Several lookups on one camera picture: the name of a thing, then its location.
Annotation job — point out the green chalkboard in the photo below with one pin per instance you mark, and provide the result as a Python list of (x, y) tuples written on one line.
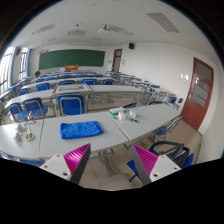
[(82, 57)]

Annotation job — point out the blue chair far left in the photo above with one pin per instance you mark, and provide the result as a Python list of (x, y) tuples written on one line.
[(17, 112)]

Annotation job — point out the grey right desk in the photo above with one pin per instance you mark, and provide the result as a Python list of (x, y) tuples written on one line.
[(141, 121)]

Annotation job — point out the blue chair behind desk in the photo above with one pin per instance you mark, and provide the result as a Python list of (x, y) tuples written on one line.
[(71, 104)]

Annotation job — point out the white tissue pack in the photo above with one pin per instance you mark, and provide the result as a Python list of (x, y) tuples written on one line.
[(121, 116)]

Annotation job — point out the ceiling projector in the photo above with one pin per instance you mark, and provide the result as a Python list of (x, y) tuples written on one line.
[(105, 29)]

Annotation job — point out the small brass bell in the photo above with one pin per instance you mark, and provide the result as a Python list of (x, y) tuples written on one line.
[(30, 135)]

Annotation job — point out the framed tray on desk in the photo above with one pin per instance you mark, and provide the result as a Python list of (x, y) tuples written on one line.
[(74, 88)]

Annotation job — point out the red far door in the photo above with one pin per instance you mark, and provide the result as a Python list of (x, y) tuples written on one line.
[(116, 60)]

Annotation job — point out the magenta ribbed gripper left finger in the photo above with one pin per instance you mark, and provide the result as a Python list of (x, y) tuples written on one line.
[(69, 166)]

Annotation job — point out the orange lectern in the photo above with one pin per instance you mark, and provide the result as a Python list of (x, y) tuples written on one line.
[(71, 67)]

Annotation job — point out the blue chair near right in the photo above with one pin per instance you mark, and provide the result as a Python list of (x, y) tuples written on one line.
[(132, 166)]

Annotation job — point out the grey desk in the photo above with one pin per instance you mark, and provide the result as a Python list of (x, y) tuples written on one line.
[(141, 121), (14, 143), (51, 142)]

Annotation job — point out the blue towel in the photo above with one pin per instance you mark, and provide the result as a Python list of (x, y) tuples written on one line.
[(78, 130)]

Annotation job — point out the red near door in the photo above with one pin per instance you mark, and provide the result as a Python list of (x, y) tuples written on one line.
[(199, 94)]

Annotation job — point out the red door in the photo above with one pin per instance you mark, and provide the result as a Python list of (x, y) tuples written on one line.
[(199, 94), (116, 60)]

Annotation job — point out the green and white box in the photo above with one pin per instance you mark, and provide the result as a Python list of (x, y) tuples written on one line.
[(115, 111)]

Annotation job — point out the grey left desk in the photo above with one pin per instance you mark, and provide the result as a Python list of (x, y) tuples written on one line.
[(14, 143)]

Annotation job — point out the black wall speaker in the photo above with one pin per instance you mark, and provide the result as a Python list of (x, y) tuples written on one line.
[(131, 46)]

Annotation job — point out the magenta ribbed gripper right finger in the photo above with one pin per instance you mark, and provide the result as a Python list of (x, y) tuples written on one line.
[(151, 167)]

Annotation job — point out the grey centre desk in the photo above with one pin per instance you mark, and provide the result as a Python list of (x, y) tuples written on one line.
[(51, 142)]

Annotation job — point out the black backpack on chair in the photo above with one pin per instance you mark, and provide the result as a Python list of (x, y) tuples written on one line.
[(178, 153)]

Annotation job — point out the blue chair under right desk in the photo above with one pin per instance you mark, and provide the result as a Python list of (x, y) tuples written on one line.
[(161, 133)]

